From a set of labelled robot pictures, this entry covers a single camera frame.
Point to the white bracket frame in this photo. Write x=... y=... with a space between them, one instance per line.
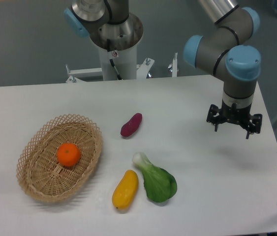
x=86 y=72

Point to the yellow mango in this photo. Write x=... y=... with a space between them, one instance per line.
x=126 y=190

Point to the purple sweet potato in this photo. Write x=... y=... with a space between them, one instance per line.
x=132 y=125

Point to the woven wicker basket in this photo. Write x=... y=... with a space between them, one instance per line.
x=39 y=173

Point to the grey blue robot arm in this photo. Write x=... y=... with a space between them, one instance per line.
x=223 y=55

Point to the orange fruit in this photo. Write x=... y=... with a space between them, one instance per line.
x=68 y=154

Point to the green bok choy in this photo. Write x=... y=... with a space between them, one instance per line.
x=159 y=184

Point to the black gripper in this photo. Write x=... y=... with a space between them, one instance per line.
x=250 y=123

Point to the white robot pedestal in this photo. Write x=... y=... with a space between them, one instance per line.
x=117 y=48

